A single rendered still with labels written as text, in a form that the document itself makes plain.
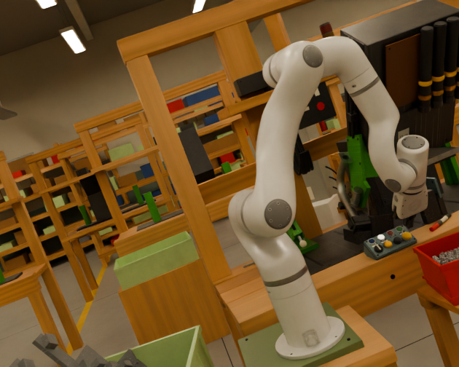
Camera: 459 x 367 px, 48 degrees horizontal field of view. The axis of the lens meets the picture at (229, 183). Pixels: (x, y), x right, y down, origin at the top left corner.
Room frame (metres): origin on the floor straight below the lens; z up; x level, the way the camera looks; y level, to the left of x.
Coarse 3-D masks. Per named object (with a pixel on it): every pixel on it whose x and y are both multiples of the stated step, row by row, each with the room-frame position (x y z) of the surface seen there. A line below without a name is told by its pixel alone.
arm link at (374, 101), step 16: (352, 96) 1.41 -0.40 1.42; (368, 96) 1.38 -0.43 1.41; (384, 96) 1.38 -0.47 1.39; (368, 112) 1.40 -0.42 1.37; (384, 112) 1.38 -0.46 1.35; (384, 128) 1.38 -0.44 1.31; (368, 144) 1.43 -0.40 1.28; (384, 144) 1.37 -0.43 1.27; (384, 160) 1.37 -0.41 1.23; (384, 176) 1.39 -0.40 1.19; (400, 176) 1.36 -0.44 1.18; (400, 192) 1.39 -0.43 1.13
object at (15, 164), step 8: (192, 112) 11.83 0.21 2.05; (208, 112) 11.87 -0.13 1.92; (216, 112) 11.89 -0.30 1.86; (184, 120) 11.80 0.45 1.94; (192, 120) 11.82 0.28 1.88; (200, 120) 11.84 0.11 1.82; (224, 128) 11.90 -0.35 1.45; (200, 136) 11.83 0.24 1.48; (32, 152) 11.40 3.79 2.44; (16, 160) 11.35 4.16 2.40; (24, 160) 11.37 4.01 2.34; (16, 168) 11.34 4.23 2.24; (16, 184) 11.32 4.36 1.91; (24, 184) 11.34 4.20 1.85; (0, 192) 11.28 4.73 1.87; (32, 192) 11.35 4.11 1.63; (0, 200) 11.27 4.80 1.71; (32, 200) 11.35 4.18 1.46
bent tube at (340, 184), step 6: (342, 156) 1.93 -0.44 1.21; (348, 156) 1.92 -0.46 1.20; (342, 162) 1.90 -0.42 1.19; (348, 162) 1.90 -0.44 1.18; (342, 168) 1.94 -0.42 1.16; (342, 174) 1.96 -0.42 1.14; (342, 180) 1.97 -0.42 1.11; (342, 186) 1.97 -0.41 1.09; (342, 192) 1.96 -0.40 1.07; (342, 198) 1.94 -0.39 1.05; (348, 198) 1.94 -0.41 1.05; (348, 204) 1.91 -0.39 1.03; (348, 210) 1.89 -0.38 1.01; (354, 210) 1.88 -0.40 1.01
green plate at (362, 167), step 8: (360, 136) 1.84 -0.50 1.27; (352, 144) 1.90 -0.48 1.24; (360, 144) 1.84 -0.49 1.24; (352, 152) 1.91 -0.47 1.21; (360, 152) 1.84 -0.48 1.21; (360, 160) 1.84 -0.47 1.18; (368, 160) 1.85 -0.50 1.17; (352, 168) 1.92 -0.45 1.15; (360, 168) 1.85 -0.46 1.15; (368, 168) 1.85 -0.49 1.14; (352, 176) 1.92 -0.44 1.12; (360, 176) 1.85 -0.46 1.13; (368, 176) 1.85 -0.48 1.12; (376, 176) 1.85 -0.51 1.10; (352, 184) 1.93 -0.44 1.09; (360, 184) 1.86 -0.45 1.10
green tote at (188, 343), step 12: (168, 336) 1.44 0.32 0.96; (180, 336) 1.44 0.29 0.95; (192, 336) 1.44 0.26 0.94; (132, 348) 1.46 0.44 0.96; (144, 348) 1.45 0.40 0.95; (156, 348) 1.44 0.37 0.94; (168, 348) 1.44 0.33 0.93; (180, 348) 1.44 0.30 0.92; (192, 348) 1.29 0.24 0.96; (204, 348) 1.39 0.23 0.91; (108, 360) 1.46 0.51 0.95; (144, 360) 1.45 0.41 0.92; (156, 360) 1.45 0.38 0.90; (168, 360) 1.44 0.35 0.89; (180, 360) 1.44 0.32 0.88; (192, 360) 1.23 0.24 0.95; (204, 360) 1.35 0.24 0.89
